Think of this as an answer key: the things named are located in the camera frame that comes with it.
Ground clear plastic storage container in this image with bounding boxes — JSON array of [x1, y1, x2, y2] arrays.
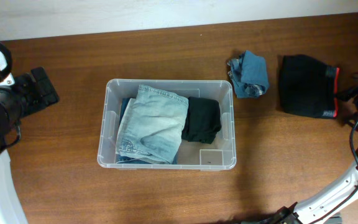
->
[[97, 79, 237, 170]]

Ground black shorts with red band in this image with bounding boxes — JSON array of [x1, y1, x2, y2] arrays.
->
[[278, 55, 340, 119]]

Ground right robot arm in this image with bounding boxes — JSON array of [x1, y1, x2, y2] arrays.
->
[[259, 86, 358, 224]]

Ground dark blue jeans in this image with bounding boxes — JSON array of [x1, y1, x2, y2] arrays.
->
[[116, 98, 183, 164]]

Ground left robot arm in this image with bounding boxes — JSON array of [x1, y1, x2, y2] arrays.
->
[[0, 43, 60, 223]]

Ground black cloth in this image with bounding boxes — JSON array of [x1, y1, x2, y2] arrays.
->
[[181, 97, 221, 144]]

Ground light grey jeans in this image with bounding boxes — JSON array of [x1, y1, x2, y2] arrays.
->
[[116, 85, 189, 164]]

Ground small blue denim garment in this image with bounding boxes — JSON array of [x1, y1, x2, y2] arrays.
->
[[227, 50, 270, 98]]

